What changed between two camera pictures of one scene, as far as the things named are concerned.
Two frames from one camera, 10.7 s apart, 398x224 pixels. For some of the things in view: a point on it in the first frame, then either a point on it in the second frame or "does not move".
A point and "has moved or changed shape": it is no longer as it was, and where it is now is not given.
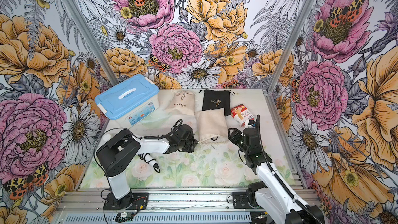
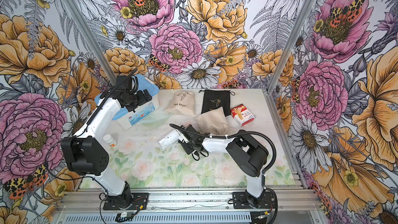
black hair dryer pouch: [215, 99] does not move
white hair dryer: [149, 158] has moved or changed shape
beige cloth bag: [211, 125] does not move
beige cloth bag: [183, 101] does not move
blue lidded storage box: [130, 102] does not move
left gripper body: [187, 145] to [137, 99]
